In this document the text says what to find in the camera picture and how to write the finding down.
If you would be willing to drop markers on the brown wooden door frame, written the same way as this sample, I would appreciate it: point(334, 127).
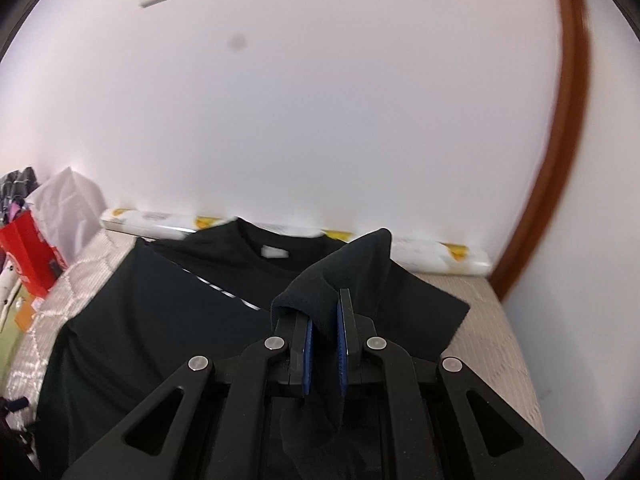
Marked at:
point(567, 110)

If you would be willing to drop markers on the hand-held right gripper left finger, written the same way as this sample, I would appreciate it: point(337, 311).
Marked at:
point(307, 355)

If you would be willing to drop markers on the black t-shirt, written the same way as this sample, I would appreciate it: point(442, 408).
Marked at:
point(150, 320)

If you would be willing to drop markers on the rolled white printed mat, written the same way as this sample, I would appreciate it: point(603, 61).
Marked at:
point(435, 255)

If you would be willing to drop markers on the white tissue paper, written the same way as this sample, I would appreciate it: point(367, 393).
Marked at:
point(65, 205)

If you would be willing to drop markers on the light green cloth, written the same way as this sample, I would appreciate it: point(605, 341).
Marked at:
point(12, 345)

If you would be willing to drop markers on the red cardboard box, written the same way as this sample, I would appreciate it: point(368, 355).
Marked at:
point(25, 255)

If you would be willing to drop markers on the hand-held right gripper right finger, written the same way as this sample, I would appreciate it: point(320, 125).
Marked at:
point(344, 340)

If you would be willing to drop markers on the striped quilted bed mattress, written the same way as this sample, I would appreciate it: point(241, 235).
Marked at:
point(500, 360)

